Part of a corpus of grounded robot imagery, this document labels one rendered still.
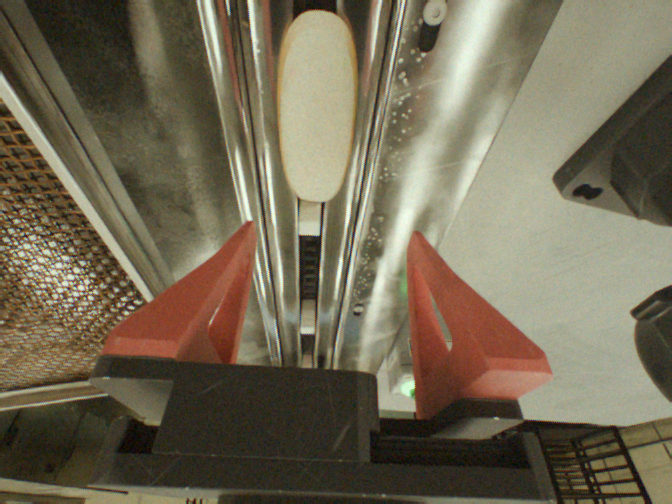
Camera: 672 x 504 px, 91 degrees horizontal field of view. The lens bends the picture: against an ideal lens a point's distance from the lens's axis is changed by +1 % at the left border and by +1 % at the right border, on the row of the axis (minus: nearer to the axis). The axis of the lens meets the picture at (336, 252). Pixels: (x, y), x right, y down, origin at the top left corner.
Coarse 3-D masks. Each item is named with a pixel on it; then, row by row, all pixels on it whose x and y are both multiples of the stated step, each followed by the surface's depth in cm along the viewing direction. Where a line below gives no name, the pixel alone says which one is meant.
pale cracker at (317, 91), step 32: (288, 32) 13; (320, 32) 13; (288, 64) 14; (320, 64) 14; (352, 64) 14; (288, 96) 15; (320, 96) 15; (352, 96) 15; (288, 128) 16; (320, 128) 16; (352, 128) 16; (288, 160) 18; (320, 160) 17; (320, 192) 19
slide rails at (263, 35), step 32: (256, 0) 13; (288, 0) 13; (352, 0) 13; (384, 0) 13; (256, 32) 14; (352, 32) 14; (384, 32) 14; (256, 64) 15; (256, 96) 16; (256, 128) 17; (352, 160) 19; (288, 192) 20; (352, 192) 20; (288, 224) 23; (352, 224) 23; (288, 256) 25; (288, 288) 29; (320, 288) 29; (288, 320) 33; (320, 320) 34; (288, 352) 40; (320, 352) 40
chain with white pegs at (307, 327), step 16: (304, 0) 14; (320, 0) 14; (304, 208) 20; (320, 208) 20; (304, 224) 20; (304, 240) 25; (304, 256) 27; (304, 272) 29; (304, 288) 31; (304, 304) 32; (304, 320) 31; (304, 336) 39; (304, 352) 42
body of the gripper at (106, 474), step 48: (144, 432) 8; (96, 480) 7; (144, 480) 7; (192, 480) 7; (240, 480) 7; (288, 480) 7; (336, 480) 7; (384, 480) 7; (432, 480) 7; (480, 480) 7; (528, 480) 7
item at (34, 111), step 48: (0, 48) 10; (0, 96) 11; (48, 144) 12; (48, 192) 15; (96, 192) 15; (0, 288) 19; (48, 288) 20; (96, 288) 21; (144, 288) 20; (48, 336) 24; (0, 384) 28
